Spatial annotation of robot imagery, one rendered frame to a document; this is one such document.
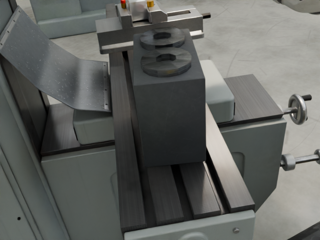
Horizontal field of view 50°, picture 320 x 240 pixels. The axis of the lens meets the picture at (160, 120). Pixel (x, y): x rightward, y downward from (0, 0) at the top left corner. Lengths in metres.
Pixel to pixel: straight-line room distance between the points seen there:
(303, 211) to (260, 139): 0.78
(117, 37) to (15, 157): 0.47
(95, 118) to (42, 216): 0.38
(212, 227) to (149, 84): 0.26
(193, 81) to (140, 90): 0.09
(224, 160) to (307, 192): 1.33
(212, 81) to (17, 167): 0.65
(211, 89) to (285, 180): 1.03
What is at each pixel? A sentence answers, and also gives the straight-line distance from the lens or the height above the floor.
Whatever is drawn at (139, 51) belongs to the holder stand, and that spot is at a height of 1.15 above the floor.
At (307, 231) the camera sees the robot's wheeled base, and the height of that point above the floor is 0.59.
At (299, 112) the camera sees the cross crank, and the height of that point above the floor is 0.67.
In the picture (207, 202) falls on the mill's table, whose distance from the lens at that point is 0.62.
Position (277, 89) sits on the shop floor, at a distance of 2.76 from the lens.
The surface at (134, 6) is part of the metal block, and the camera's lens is 1.15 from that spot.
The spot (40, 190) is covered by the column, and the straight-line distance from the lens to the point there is 1.16.
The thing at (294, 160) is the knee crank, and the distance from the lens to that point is 1.30.
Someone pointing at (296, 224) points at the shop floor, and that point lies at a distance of 1.85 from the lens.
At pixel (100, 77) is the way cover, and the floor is 0.89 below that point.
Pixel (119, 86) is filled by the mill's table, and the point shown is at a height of 0.96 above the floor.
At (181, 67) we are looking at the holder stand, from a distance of 0.58.
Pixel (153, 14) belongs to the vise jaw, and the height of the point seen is 1.06.
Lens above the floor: 1.43
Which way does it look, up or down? 36 degrees down
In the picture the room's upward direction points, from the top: 6 degrees counter-clockwise
